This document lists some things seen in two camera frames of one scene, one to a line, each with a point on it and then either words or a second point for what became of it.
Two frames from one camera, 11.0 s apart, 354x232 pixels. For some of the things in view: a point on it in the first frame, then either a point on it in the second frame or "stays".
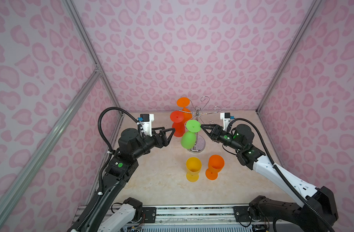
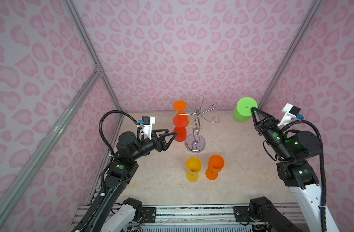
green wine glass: [188, 138] to [242, 112]
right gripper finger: [214, 128] to [253, 109]
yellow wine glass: [193, 166] stays
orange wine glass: [215, 164] stays
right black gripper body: [224, 137] to [272, 132]
